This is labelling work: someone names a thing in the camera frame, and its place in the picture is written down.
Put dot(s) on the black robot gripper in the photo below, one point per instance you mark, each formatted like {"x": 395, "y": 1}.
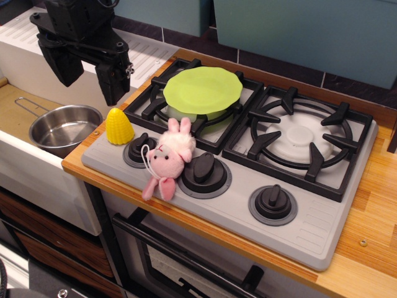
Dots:
{"x": 71, "y": 31}

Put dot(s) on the stainless steel pot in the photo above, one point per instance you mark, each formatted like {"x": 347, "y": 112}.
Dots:
{"x": 61, "y": 130}

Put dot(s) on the yellow plastic corn toy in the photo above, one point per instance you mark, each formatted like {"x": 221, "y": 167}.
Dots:
{"x": 118, "y": 127}

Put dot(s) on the black left stove knob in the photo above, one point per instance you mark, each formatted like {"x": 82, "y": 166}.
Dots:
{"x": 134, "y": 154}

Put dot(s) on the black stove knob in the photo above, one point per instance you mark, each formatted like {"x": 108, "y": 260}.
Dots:
{"x": 134, "y": 154}
{"x": 205, "y": 177}
{"x": 273, "y": 205}

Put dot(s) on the green plastic plate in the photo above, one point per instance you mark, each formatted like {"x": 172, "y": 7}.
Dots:
{"x": 202, "y": 90}

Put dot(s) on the teal box left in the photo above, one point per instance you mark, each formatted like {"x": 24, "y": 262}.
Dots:
{"x": 187, "y": 17}

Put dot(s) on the teal box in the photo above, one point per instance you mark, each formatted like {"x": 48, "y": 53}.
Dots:
{"x": 352, "y": 39}
{"x": 187, "y": 17}

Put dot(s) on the pink stuffed rabbit toy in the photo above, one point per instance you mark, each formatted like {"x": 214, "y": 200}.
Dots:
{"x": 167, "y": 160}

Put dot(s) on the white toy sink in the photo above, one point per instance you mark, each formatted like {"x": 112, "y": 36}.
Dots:
{"x": 29, "y": 88}

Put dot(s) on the black left burner grate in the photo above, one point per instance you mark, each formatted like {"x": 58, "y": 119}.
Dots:
{"x": 151, "y": 111}

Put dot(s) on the black burner grate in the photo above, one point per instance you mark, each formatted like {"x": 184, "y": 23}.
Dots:
{"x": 151, "y": 111}
{"x": 306, "y": 142}

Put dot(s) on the black middle stove knob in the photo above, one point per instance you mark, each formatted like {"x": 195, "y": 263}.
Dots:
{"x": 205, "y": 177}

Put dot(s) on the wooden drawer front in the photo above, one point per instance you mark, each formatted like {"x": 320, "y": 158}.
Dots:
{"x": 68, "y": 250}

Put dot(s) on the toy oven door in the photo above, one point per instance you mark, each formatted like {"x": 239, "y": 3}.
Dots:
{"x": 174, "y": 262}

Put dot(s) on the black right stove knob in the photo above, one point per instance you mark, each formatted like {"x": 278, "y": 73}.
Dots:
{"x": 273, "y": 205}

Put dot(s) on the black right burner grate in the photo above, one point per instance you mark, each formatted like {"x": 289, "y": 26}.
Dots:
{"x": 306, "y": 142}

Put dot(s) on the grey toy stove top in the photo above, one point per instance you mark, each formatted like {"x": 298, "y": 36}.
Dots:
{"x": 310, "y": 238}

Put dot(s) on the teal box right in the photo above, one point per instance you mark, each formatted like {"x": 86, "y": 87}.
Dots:
{"x": 352, "y": 39}

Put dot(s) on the black oven door handle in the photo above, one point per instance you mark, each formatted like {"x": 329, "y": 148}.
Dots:
{"x": 183, "y": 257}

